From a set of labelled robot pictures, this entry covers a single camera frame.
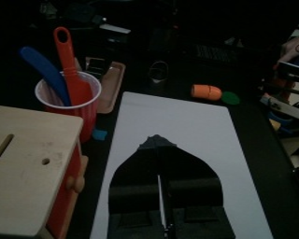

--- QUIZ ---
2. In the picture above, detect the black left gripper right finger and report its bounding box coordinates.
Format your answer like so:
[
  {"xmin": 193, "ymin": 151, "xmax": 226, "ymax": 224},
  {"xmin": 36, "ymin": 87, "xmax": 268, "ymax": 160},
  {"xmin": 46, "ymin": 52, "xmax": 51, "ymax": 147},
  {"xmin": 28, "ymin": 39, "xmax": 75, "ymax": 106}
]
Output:
[{"xmin": 157, "ymin": 134, "xmax": 237, "ymax": 239}]

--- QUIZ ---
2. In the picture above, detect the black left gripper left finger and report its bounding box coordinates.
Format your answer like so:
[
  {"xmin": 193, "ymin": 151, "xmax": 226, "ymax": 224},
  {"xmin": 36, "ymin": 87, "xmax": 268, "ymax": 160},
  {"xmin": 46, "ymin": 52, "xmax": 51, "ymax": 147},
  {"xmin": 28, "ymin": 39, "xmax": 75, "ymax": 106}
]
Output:
[{"xmin": 107, "ymin": 134, "xmax": 166, "ymax": 239}]

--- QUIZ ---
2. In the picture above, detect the red toy knife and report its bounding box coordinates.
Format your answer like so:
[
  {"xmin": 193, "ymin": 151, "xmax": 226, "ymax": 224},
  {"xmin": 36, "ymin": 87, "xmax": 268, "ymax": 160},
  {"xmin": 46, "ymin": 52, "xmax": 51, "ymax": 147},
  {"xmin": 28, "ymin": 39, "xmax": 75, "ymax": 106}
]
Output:
[{"xmin": 52, "ymin": 26, "xmax": 95, "ymax": 106}]

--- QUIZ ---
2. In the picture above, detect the blue toy knife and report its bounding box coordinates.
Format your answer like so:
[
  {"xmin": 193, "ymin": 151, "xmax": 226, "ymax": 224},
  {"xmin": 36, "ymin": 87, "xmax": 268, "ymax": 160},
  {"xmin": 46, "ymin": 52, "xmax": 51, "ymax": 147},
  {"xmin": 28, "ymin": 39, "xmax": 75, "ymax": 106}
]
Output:
[{"xmin": 19, "ymin": 46, "xmax": 72, "ymax": 106}]

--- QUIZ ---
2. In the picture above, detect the white cutting board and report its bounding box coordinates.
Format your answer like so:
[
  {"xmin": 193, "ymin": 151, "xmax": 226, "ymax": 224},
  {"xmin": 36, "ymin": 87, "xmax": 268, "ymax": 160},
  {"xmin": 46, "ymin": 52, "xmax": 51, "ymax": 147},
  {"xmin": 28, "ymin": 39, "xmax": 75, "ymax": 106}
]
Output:
[{"xmin": 89, "ymin": 91, "xmax": 274, "ymax": 239}]

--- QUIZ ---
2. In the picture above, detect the brown wooden tray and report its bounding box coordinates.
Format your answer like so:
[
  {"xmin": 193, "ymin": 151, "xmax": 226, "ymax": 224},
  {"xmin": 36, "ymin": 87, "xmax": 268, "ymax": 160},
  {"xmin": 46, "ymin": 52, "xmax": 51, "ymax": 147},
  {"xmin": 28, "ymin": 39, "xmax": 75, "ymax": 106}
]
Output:
[{"xmin": 75, "ymin": 56, "xmax": 127, "ymax": 115}]

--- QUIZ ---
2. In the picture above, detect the red plastic cup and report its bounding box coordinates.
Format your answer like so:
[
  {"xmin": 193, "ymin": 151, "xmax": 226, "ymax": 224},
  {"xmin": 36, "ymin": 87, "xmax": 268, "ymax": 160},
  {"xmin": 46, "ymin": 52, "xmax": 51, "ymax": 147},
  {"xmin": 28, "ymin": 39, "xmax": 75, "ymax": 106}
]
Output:
[{"xmin": 34, "ymin": 70, "xmax": 103, "ymax": 144}]

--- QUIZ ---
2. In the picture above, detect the wooden box with red drawer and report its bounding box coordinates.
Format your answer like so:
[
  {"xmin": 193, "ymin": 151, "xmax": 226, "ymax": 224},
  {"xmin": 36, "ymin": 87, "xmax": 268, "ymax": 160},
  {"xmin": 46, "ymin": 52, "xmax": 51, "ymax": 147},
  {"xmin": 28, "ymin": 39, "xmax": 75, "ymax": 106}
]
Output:
[{"xmin": 0, "ymin": 104, "xmax": 90, "ymax": 239}]

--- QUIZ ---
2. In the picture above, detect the green toy food piece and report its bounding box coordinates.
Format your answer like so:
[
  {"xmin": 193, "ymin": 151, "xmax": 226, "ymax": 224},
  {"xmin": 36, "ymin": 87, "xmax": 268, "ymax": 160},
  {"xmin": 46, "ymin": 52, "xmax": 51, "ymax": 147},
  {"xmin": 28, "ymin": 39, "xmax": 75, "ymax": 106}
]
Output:
[{"xmin": 221, "ymin": 91, "xmax": 242, "ymax": 105}]

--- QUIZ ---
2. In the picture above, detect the orange toy food piece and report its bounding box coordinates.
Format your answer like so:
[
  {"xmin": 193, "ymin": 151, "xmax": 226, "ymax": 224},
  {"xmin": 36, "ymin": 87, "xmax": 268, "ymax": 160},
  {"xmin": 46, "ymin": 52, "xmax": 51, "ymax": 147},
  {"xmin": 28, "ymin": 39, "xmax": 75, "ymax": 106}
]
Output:
[{"xmin": 190, "ymin": 83, "xmax": 224, "ymax": 102}]

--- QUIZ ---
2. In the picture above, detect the grey metal bracket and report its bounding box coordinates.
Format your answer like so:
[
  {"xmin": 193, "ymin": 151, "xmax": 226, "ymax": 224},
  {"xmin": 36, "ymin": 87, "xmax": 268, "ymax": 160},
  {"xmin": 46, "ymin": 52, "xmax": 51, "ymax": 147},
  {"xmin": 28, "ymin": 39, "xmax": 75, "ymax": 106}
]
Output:
[{"xmin": 260, "ymin": 92, "xmax": 299, "ymax": 122}]

